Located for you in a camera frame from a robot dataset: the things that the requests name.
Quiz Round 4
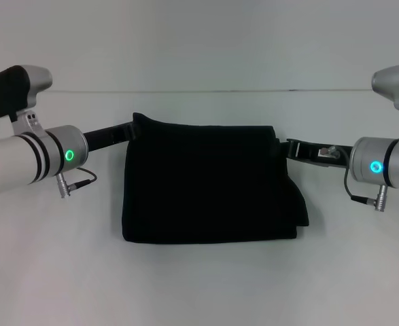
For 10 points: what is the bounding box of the black t-shirt with FREE print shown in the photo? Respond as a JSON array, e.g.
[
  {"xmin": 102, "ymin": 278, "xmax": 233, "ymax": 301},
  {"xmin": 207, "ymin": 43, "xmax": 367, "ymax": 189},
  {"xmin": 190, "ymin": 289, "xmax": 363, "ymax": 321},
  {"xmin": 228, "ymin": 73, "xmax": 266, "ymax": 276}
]
[{"xmin": 120, "ymin": 111, "xmax": 311, "ymax": 246}]

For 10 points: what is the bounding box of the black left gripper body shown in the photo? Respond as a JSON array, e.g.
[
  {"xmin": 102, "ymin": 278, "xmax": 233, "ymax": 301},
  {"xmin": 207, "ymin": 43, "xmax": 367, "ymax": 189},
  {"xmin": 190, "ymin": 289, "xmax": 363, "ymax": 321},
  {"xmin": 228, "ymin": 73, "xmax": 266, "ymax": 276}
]
[{"xmin": 81, "ymin": 122, "xmax": 134, "ymax": 154}]

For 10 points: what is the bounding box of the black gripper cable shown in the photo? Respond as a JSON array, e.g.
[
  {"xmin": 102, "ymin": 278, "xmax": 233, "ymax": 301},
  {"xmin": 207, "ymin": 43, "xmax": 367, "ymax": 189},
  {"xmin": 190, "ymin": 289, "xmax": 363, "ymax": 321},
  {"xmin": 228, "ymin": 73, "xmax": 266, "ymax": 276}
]
[
  {"xmin": 55, "ymin": 167, "xmax": 99, "ymax": 200},
  {"xmin": 341, "ymin": 148, "xmax": 389, "ymax": 213}
]

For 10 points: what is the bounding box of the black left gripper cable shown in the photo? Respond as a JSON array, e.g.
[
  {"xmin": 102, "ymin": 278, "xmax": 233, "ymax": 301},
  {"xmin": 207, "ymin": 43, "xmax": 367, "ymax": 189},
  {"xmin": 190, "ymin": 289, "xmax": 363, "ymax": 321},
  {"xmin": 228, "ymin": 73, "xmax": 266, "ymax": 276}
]
[{"xmin": 55, "ymin": 167, "xmax": 99, "ymax": 200}]

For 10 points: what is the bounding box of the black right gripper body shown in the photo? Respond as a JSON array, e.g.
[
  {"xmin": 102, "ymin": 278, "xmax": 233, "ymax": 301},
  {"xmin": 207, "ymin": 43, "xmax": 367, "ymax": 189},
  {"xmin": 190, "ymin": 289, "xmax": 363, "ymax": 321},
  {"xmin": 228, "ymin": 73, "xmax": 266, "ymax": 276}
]
[{"xmin": 296, "ymin": 138, "xmax": 356, "ymax": 171}]

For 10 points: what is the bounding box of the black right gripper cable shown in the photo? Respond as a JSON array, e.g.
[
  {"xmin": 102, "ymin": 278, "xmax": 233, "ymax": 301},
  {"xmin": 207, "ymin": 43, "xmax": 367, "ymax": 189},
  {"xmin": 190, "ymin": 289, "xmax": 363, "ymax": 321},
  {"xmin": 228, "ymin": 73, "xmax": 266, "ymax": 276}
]
[{"xmin": 341, "ymin": 148, "xmax": 389, "ymax": 213}]

